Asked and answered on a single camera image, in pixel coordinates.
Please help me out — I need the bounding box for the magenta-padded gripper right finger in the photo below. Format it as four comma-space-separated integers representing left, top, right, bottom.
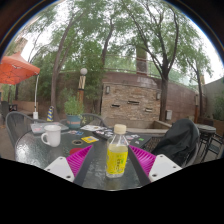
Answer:
128, 144, 183, 187

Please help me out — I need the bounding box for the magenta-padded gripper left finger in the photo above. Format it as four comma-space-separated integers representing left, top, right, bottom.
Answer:
43, 144, 95, 187

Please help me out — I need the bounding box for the clear bottle with yellow label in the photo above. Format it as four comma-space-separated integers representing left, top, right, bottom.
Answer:
105, 123, 129, 179

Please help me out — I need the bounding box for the yellow card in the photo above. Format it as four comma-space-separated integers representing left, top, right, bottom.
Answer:
80, 135, 100, 144

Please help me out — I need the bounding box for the white sticker sheet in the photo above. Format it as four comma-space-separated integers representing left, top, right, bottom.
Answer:
79, 124, 105, 132

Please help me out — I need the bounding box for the white ceramic mug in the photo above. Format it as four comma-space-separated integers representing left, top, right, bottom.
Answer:
40, 124, 63, 148

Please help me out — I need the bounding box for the black jacket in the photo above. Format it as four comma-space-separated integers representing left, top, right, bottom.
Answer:
151, 118, 200, 168

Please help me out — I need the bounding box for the black laptop with stickers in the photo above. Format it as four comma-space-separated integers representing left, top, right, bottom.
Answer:
93, 125, 149, 141

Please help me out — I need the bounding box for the grey laptop with stickers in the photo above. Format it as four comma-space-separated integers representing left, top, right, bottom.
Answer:
29, 121, 70, 135

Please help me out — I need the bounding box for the green plant in teal pot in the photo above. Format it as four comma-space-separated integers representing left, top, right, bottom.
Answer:
63, 94, 86, 130

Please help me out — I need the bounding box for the blue yellow striped cone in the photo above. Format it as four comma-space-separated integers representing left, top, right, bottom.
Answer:
46, 105, 55, 123

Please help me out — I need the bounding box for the group of dark bar stools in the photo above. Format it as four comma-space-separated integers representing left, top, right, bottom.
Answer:
194, 123, 224, 159

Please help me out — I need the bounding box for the orange canopy tent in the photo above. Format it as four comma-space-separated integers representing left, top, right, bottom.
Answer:
0, 51, 41, 119

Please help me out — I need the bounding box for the wooden lamp post with globe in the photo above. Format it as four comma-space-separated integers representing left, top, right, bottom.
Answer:
77, 67, 89, 104

